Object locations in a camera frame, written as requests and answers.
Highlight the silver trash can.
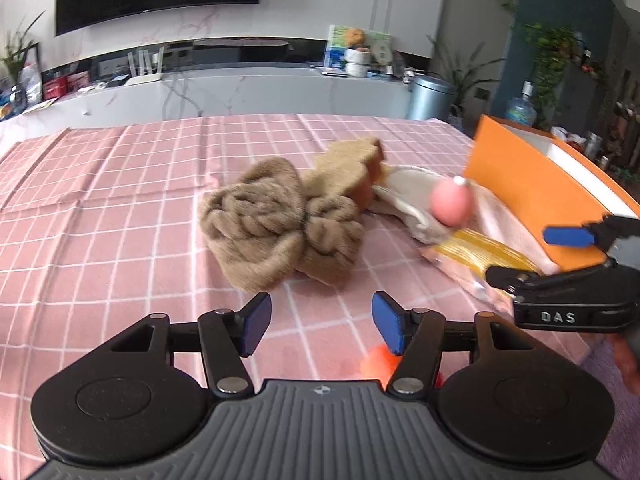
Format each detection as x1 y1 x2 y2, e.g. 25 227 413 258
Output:
407 74 457 122

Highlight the black framed picture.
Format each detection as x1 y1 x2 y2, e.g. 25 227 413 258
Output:
19 42 42 107

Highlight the pink checked tablecloth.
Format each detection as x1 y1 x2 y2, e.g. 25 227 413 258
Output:
0 112 621 480

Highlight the white router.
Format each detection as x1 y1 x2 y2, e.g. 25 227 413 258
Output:
122 46 166 87

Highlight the small brown knitted hat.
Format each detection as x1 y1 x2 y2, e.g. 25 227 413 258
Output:
295 194 366 289

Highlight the orange cardboard box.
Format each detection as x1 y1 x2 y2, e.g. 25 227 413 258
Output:
464 115 640 273

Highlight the purple rug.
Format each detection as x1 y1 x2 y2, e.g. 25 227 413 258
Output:
575 335 640 480

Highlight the blue water bottle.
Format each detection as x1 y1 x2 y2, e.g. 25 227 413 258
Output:
505 81 539 127

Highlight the white marble television cabinet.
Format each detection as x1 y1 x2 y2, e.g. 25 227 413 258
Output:
0 35 417 133

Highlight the green shelf plant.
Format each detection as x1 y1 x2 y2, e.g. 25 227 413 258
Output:
520 22 582 126

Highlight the large brown knitted hat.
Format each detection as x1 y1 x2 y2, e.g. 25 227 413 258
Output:
199 157 307 293

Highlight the person's right hand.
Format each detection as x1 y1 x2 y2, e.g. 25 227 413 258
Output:
612 332 640 396

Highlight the pink soft ball toy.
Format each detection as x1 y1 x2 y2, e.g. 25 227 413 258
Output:
431 176 475 226

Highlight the teddy bear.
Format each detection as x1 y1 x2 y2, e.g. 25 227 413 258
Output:
344 27 372 77

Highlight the yellow bread toy packet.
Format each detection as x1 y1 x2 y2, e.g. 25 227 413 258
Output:
419 227 545 312

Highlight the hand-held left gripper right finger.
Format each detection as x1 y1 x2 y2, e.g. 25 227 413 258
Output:
371 290 535 397

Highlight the cream round fabric pad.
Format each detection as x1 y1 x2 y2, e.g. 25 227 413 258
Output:
372 165 481 242

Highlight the tall leafy floor plant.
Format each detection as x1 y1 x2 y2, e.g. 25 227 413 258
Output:
427 35 502 132

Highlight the orange pompom toy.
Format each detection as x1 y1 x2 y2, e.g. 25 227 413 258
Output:
360 345 443 389

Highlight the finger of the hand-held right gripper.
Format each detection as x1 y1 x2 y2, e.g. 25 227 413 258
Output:
542 214 640 255
485 259 618 304

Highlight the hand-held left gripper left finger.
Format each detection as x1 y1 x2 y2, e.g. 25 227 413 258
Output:
111 292 273 398

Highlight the potted grass plant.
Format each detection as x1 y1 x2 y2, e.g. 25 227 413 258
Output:
0 10 46 92

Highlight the green picture card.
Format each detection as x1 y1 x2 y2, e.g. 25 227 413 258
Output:
324 25 393 70

